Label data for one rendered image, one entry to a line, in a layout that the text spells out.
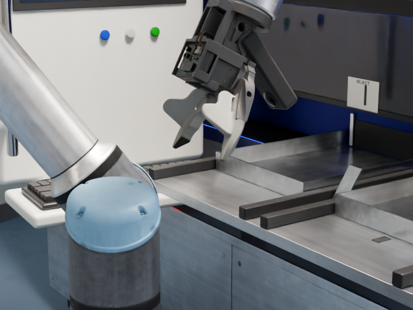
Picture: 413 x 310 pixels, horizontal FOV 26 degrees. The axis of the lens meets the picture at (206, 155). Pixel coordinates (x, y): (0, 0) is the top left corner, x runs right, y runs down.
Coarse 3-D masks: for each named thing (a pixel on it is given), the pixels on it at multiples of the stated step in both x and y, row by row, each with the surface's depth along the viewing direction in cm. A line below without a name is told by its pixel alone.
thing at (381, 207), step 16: (352, 192) 148; (368, 192) 150; (384, 192) 153; (400, 192) 155; (336, 208) 147; (352, 208) 144; (368, 208) 140; (384, 208) 150; (400, 208) 150; (368, 224) 141; (384, 224) 138; (400, 224) 135
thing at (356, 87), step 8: (352, 80) 177; (360, 80) 175; (352, 88) 177; (360, 88) 175; (368, 88) 173; (376, 88) 171; (352, 96) 177; (360, 96) 175; (368, 96) 174; (376, 96) 172; (352, 104) 178; (360, 104) 176; (368, 104) 174; (376, 104) 172; (376, 112) 172
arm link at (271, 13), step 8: (232, 0) 116; (240, 0) 115; (248, 0) 114; (256, 0) 114; (264, 0) 115; (272, 0) 115; (280, 0) 117; (256, 8) 115; (264, 8) 115; (272, 8) 116; (272, 16) 117
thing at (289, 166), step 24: (264, 144) 180; (288, 144) 183; (312, 144) 187; (336, 144) 191; (216, 168) 174; (240, 168) 168; (264, 168) 162; (288, 168) 174; (312, 168) 174; (336, 168) 174; (360, 168) 174; (384, 168) 164; (408, 168) 167; (288, 192) 157
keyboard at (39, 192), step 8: (144, 168) 195; (32, 184) 182; (40, 184) 183; (48, 184) 182; (24, 192) 183; (32, 192) 181; (40, 192) 177; (48, 192) 177; (32, 200) 178; (40, 200) 176; (48, 200) 174; (48, 208) 173; (56, 208) 174
